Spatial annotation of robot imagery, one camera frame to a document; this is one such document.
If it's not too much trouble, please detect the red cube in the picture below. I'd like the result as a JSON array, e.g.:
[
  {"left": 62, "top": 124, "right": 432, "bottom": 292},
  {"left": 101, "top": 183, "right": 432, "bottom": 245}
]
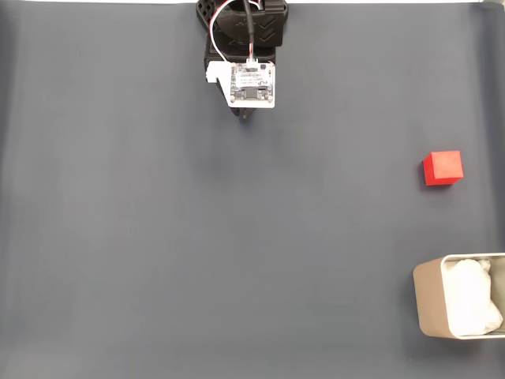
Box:
[{"left": 422, "top": 149, "right": 464, "bottom": 187}]

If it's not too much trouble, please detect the beige metal box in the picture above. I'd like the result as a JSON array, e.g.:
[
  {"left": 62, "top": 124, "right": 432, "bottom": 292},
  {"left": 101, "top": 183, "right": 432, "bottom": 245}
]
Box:
[{"left": 412, "top": 252, "right": 505, "bottom": 341}]

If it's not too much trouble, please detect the dark grey table mat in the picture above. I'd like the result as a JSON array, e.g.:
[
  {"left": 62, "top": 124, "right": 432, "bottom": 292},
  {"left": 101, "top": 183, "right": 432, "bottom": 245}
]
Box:
[{"left": 0, "top": 2, "right": 505, "bottom": 379}]

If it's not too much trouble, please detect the white crumpled tissue paper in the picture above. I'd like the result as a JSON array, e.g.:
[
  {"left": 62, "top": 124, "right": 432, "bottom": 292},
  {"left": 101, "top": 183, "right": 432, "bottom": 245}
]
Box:
[{"left": 443, "top": 257, "right": 505, "bottom": 336}]

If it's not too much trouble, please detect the red and white servo wire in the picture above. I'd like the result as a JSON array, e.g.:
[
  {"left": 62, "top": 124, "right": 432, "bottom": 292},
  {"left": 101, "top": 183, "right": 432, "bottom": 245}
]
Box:
[{"left": 209, "top": 0, "right": 269, "bottom": 63}]

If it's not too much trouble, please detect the camera board on white mount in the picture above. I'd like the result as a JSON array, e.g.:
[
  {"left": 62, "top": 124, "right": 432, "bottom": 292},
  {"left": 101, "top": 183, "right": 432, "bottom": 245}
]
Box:
[{"left": 204, "top": 60, "right": 277, "bottom": 110}]

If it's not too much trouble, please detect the black camera cable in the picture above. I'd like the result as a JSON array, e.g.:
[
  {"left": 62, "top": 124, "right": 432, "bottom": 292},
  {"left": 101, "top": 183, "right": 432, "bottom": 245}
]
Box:
[{"left": 241, "top": 0, "right": 258, "bottom": 64}]

